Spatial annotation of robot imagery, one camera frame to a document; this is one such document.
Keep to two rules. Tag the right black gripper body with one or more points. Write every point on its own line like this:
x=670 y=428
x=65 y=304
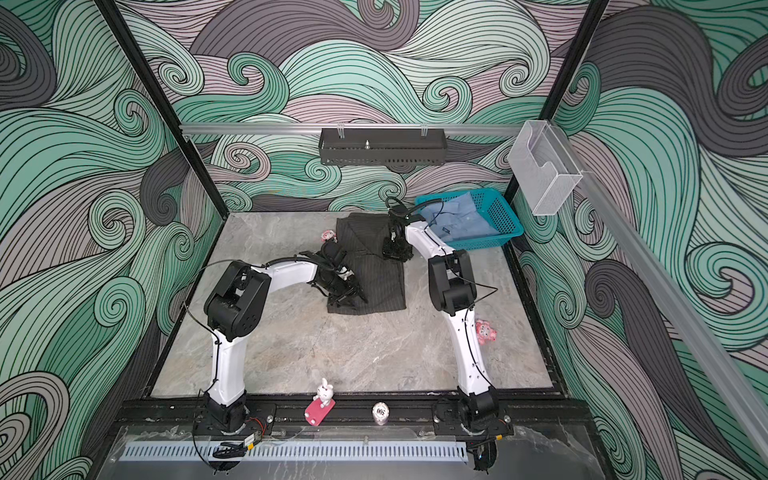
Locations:
x=395 y=250

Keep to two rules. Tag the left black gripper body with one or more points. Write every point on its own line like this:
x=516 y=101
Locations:
x=339 y=289

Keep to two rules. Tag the dark grey pinstriped shirt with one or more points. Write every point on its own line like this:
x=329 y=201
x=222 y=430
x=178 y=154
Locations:
x=362 y=237

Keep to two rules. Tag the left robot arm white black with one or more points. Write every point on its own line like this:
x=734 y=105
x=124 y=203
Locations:
x=234 y=309

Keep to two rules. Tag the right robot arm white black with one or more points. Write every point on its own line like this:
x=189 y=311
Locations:
x=453 y=293

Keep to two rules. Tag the small pink figurine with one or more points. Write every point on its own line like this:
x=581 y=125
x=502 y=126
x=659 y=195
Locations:
x=329 y=236

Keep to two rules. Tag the light blue shirt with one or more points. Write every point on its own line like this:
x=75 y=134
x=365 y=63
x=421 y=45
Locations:
x=457 y=219

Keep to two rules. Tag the teal plastic basket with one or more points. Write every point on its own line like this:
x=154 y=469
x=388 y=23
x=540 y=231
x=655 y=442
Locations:
x=492 y=206

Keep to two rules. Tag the pink plush toy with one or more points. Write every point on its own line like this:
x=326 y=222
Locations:
x=485 y=332

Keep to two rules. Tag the white bunny on pink stand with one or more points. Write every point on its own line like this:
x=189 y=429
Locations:
x=321 y=405

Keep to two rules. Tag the small white round jar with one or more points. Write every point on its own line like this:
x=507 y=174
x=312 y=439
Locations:
x=380 y=413

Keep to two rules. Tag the black perforated wall shelf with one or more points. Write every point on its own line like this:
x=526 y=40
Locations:
x=382 y=146

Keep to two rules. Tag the aluminium rail back wall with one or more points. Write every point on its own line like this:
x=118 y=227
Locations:
x=243 y=128

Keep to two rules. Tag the aluminium rail wall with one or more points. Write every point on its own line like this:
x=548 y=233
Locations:
x=614 y=203
x=243 y=128

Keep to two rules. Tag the clear acrylic wall holder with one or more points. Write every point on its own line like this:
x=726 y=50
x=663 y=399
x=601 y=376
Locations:
x=545 y=165

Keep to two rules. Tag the white slotted cable duct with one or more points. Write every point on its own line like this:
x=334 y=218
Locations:
x=303 y=451

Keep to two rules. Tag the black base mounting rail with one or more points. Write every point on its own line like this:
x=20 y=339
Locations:
x=279 y=416

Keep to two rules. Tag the aluminium rail right wall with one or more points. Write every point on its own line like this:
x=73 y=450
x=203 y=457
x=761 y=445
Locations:
x=614 y=203

